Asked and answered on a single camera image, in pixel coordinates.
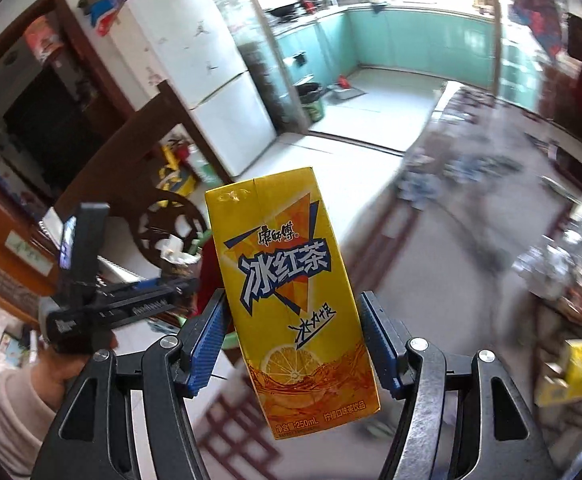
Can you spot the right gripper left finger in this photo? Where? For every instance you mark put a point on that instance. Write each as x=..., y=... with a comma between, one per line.
x=130, y=416

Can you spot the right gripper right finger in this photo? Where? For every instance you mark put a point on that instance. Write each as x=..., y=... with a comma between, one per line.
x=495, y=434

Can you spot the yellow cardboard box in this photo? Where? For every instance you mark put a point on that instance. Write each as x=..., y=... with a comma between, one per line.
x=561, y=382

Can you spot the yellow iced tea carton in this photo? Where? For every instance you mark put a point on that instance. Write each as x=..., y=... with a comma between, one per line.
x=291, y=303

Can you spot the red green trash bin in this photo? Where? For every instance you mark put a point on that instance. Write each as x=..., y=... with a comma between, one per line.
x=206, y=269

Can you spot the black kitchen waste bin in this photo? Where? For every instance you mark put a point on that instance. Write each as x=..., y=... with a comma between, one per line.
x=310, y=94

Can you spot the person's left hand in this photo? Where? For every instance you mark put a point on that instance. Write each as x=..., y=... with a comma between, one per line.
x=52, y=371

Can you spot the dark wooden chair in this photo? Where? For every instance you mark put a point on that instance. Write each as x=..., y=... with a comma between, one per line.
x=121, y=175

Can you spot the white refrigerator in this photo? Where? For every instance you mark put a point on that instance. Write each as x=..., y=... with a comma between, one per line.
x=188, y=44

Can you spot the red mop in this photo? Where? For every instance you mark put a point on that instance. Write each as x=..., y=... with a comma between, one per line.
x=342, y=90

